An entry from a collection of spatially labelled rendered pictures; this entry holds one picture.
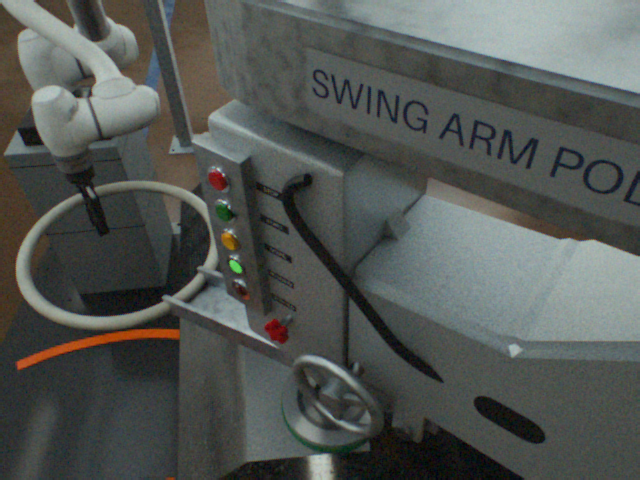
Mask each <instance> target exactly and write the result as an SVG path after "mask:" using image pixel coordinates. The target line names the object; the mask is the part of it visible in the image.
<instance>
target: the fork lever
mask: <svg viewBox="0 0 640 480"><path fill-rule="evenodd" d="M197 270H198V272H199V274H202V275H203V276H204V277H205V278H206V280H207V283H206V284H205V286H204V287H203V288H202V289H201V290H200V291H199V292H198V293H197V294H196V295H195V296H194V297H192V298H191V299H190V300H189V301H188V302H186V303H184V302H182V301H180V300H177V299H175V298H173V297H170V296H168V295H164V296H163V297H162V299H163V301H164V302H165V303H166V304H168V305H169V306H170V308H171V310H172V312H171V313H172V314H174V315H176V316H178V317H181V318H183V319H185V320H187V321H189V322H192V323H194V324H196V325H198V326H200V327H203V328H205V329H207V330H209V331H211V332H214V333H216V334H218V335H220V336H222V337H225V338H227V339H229V340H231V341H233V342H236V343H238V344H240V345H242V346H244V347H247V348H249V349H251V350H253V351H255V352H257V353H260V354H262V355H264V356H266V357H268V358H271V359H273V360H275V361H277V362H279V363H282V364H284V365H286V366H288V367H290V368H292V369H293V363H294V361H295V359H296V358H294V357H292V356H291V355H289V354H288V353H286V352H285V351H283V350H281V349H280V348H278V347H277V346H275V345H274V344H272V343H270V342H269V341H267V340H266V339H264V338H262V337H261V336H259V335H258V334H256V333H255V332H253V331H252V330H251V329H250V328H249V326H248V321H247V316H246V311H245V306H244V304H242V303H241V302H239V301H238V300H236V299H234V298H233V297H231V296H229V295H228V294H227V293H226V288H225V284H224V280H223V275H222V273H220V272H217V271H214V270H211V269H208V268H205V267H202V266H199V267H198V268H197ZM360 380H361V381H362V382H363V383H364V384H365V385H366V386H367V387H368V388H369V389H370V391H371V392H372V393H373V395H374V396H375V397H376V399H377V401H378V402H379V404H380V406H381V409H382V410H384V411H386V412H388V413H390V414H392V415H393V413H394V406H395V398H393V397H391V396H390V395H388V394H387V393H385V392H383V391H382V390H380V389H378V388H377V387H375V386H374V385H372V384H370V383H369V382H367V381H365V380H364V379H362V378H360ZM393 428H394V431H395V434H396V435H398V436H399V437H400V438H401V439H403V440H405V441H412V440H413V438H414V436H413V432H412V430H411V428H410V427H409V426H407V425H406V424H404V423H395V424H394V426H393ZM424 430H427V431H429V432H431V433H433V434H436V433H437V432H438V430H439V427H438V425H437V424H435V423H434V422H432V421H430V420H429V419H426V423H425V428H424Z"/></svg>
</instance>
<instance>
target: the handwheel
mask: <svg viewBox="0 0 640 480"><path fill-rule="evenodd" d="M315 367H316V368H319V369H321V370H324V371H326V372H328V373H329V374H331V375H333V376H334V377H336V378H333V377H332V378H329V380H327V379H326V378H325V377H324V376H323V375H322V374H321V373H320V372H319V371H318V370H317V369H316V368H315ZM305 372H306V373H307V374H308V375H309V376H310V377H311V378H312V379H313V380H314V381H315V382H316V383H317V384H318V385H319V386H320V387H321V390H320V391H319V393H318V394H319V395H318V394H317V393H316V391H315V390H314V389H313V387H312V386H311V384H310V383H309V381H308V379H307V376H306V373H305ZM364 372H365V370H364V368H363V366H362V365H361V364H359V363H358V362H352V363H351V365H350V366H349V367H348V368H346V367H344V366H343V365H341V364H340V363H338V362H336V361H335V360H333V359H331V358H329V357H326V356H324V355H320V354H316V353H305V354H302V355H300V356H299V357H297V358H296V359H295V361H294V363H293V377H294V380H295V382H296V384H297V386H298V388H299V390H300V391H301V393H302V394H303V396H304V397H305V398H306V400H307V401H308V402H309V403H310V404H311V405H312V407H313V408H314V409H315V410H316V411H318V412H319V413H320V414H321V415H322V416H323V417H324V418H326V419H327V420H328V421H329V422H331V423H332V424H334V425H335V426H337V427H338V428H340V429H342V430H344V431H346V432H348V433H350V434H353V435H355V436H359V437H364V438H369V437H374V436H376V435H378V434H379V433H380V432H381V431H382V429H383V426H384V416H383V411H382V409H381V406H380V404H379V402H378V401H377V399H376V397H375V396H374V395H373V393H372V392H371V391H370V389H369V388H368V387H367V386H366V385H365V384H364V383H363V382H362V381H361V380H360V377H361V376H362V375H363V373H364ZM353 392H354V393H355V394H354V393H353ZM349 405H351V406H355V407H358V408H362V409H366V410H367V411H368V413H369V416H370V423H368V424H363V423H358V422H355V421H353V420H350V419H348V418H346V417H345V416H343V413H344V412H345V411H346V409H347V408H348V407H349Z"/></svg>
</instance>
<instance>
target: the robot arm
mask: <svg viewBox="0 0 640 480"><path fill-rule="evenodd" d="M0 2H1V4H2V5H3V6H4V7H5V8H6V10H7V11H8V12H9V13H10V14H11V15H12V16H13V17H15V18H16V19H17V20H18V21H20V22H21V23H22V24H23V25H25V26H26V27H28V29H26V30H24V31H22V32H21V33H20V34H19V37H18V53H19V59H20V63H21V66H22V69H23V71H24V73H25V75H26V77H27V79H28V81H29V83H30V85H31V87H32V88H33V90H34V91H35V93H34V94H33V96H32V100H31V104H32V111H33V115H34V120H35V124H36V127H37V130H38V132H39V135H40V137H41V139H42V140H43V142H44V144H45V145H46V146H47V147H48V148H49V150H50V152H51V155H52V157H53V159H54V161H55V163H56V164H57V166H58V168H59V169H60V171H61V172H63V175H64V177H65V180H66V181H67V182H68V183H70V184H74V185H75V186H76V189H77V191H78V194H79V193H81V195H82V197H83V199H84V200H85V201H87V203H85V204H84V206H85V207H87V208H85V209H86V212H87V215H88V217H89V220H90V222H91V225H92V226H93V227H94V226H96V229H97V231H98V234H99V236H100V237H102V236H104V235H106V234H108V233H110V231H109V228H108V225H107V223H106V217H105V214H104V211H103V209H102V206H101V203H100V200H99V195H98V194H97V193H96V192H95V189H94V188H95V187H94V184H93V182H91V180H92V179H93V178H94V176H95V170H94V167H93V162H94V159H93V156H92V153H91V150H90V146H89V144H90V143H92V142H94V141H96V140H99V139H102V138H107V137H117V136H122V135H126V134H129V133H133V132H136V131H139V130H141V129H144V128H146V127H148V126H150V125H152V124H153V123H155V122H156V121H157V119H158V118H159V116H160V115H161V107H160V101H159V97H158V94H157V93H156V92H155V91H154V90H153V89H152V88H149V87H147V86H144V85H138V86H136V85H135V84H134V83H133V82H132V80H131V79H129V78H127V77H124V76H122V75H121V73H120V72H119V71H121V70H124V69H126V68H128V67H129V66H131V65H132V64H133V63H134V62H135V61H136V60H137V57H138V55H139V51H138V47H137V43H136V40H135V37H134V35H133V33H132V32H131V31H130V30H129V29H128V28H126V27H124V26H122V25H119V24H115V23H114V22H113V21H112V20H111V19H109V18H108V17H106V15H105V12H104V9H103V6H102V3H101V0H66V2H67V4H68V6H69V9H70V11H71V14H72V16H73V18H74V21H75V25H74V28H73V29H72V28H70V27H69V26H67V25H66V24H64V23H63V22H61V21H60V20H58V19H57V18H56V17H54V16H53V15H51V14H50V13H48V12H47V11H45V10H44V9H43V8H41V7H40V6H39V5H37V4H36V3H35V2H34V1H33V0H0ZM95 77H96V84H95V85H94V86H93V88H92V89H91V88H90V87H86V88H81V86H80V84H79V83H80V82H81V81H83V80H84V79H88V78H95ZM91 93H93V95H92V97H89V95H90V94H91ZM85 196H86V197H85Z"/></svg>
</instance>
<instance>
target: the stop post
mask: <svg viewBox="0 0 640 480"><path fill-rule="evenodd" d="M142 2H143V5H144V9H145V13H146V17H147V21H148V25H149V28H150V32H151V36H152V40H153V44H154V48H155V52H156V56H157V59H158V63H159V67H160V71H161V75H162V79H163V83H164V87H165V90H166V94H167V98H168V102H169V106H170V110H171V114H172V118H173V122H174V126H175V130H176V133H177V135H174V136H173V140H172V144H171V147H170V151H169V154H191V153H194V151H193V147H192V140H194V139H195V138H197V137H198V136H200V135H201V134H195V135H193V133H192V128H191V124H190V120H189V115H188V111H187V107H186V102H185V98H184V94H183V89H182V85H181V81H180V76H179V72H178V68H177V63H176V59H175V55H174V50H173V46H172V42H171V37H170V33H169V29H168V25H167V20H166V16H165V12H164V8H163V3H162V0H142Z"/></svg>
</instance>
